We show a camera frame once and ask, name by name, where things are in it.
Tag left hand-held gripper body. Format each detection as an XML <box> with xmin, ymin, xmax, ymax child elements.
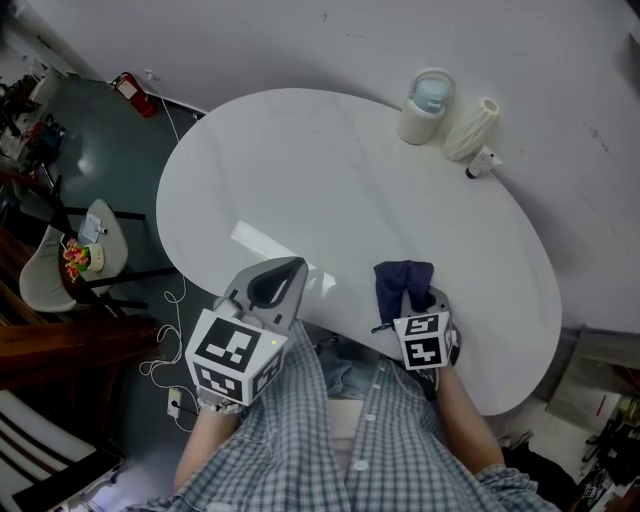
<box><xmin>184</xmin><ymin>288</ymin><xmax>297</xmax><ymax>407</ymax></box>

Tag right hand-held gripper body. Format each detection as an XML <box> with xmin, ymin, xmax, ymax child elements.
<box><xmin>393</xmin><ymin>301</ymin><xmax>459</xmax><ymax>372</ymax></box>

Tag blue cloth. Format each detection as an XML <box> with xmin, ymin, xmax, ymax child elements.
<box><xmin>372</xmin><ymin>259</ymin><xmax>435</xmax><ymax>334</ymax></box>

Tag person's left forearm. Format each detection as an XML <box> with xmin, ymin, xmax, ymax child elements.
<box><xmin>173</xmin><ymin>407</ymin><xmax>241</xmax><ymax>494</ymax></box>

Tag person's right forearm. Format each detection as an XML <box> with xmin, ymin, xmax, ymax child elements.
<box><xmin>437</xmin><ymin>367</ymin><xmax>506</xmax><ymax>474</ymax></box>

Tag white kidney-shaped table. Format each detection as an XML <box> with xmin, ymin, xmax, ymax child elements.
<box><xmin>155</xmin><ymin>88</ymin><xmax>563</xmax><ymax>417</ymax></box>

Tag blue jeans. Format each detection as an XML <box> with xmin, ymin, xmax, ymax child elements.
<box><xmin>319</xmin><ymin>344</ymin><xmax>381</xmax><ymax>401</ymax></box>

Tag plaid shirt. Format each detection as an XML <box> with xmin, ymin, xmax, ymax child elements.
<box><xmin>124</xmin><ymin>319</ymin><xmax>561</xmax><ymax>512</ymax></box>

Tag white tube with black cap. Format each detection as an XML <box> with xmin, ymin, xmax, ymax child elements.
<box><xmin>464</xmin><ymin>145</ymin><xmax>504</xmax><ymax>180</ymax></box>

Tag white pot of colourful flowers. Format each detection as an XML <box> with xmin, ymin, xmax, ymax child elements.
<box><xmin>62</xmin><ymin>238</ymin><xmax>106</xmax><ymax>284</ymax></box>

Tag white paper sheet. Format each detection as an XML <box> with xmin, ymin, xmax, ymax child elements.
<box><xmin>79</xmin><ymin>212</ymin><xmax>104</xmax><ymax>241</ymax></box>

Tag white ribbed vase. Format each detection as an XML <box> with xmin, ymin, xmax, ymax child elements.
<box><xmin>442</xmin><ymin>97</ymin><xmax>501</xmax><ymax>162</ymax></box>

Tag grey wooden cabinet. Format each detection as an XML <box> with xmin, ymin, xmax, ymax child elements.
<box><xmin>544</xmin><ymin>324</ymin><xmax>640</xmax><ymax>431</ymax></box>

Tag cream bottle with blue lid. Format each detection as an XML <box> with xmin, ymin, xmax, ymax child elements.
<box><xmin>397</xmin><ymin>68</ymin><xmax>456</xmax><ymax>146</ymax></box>

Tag white chair with black legs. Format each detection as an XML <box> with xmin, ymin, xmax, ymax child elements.
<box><xmin>18</xmin><ymin>198</ymin><xmax>179</xmax><ymax>314</ymax></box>

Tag red fire extinguisher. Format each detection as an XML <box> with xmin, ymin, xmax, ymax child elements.
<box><xmin>110</xmin><ymin>72</ymin><xmax>159</xmax><ymax>120</ymax></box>

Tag beaded bracelet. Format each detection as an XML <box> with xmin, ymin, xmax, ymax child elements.
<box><xmin>197</xmin><ymin>387</ymin><xmax>244</xmax><ymax>416</ymax></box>

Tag white cable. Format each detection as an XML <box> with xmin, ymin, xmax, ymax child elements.
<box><xmin>138</xmin><ymin>69</ymin><xmax>201</xmax><ymax>434</ymax></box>

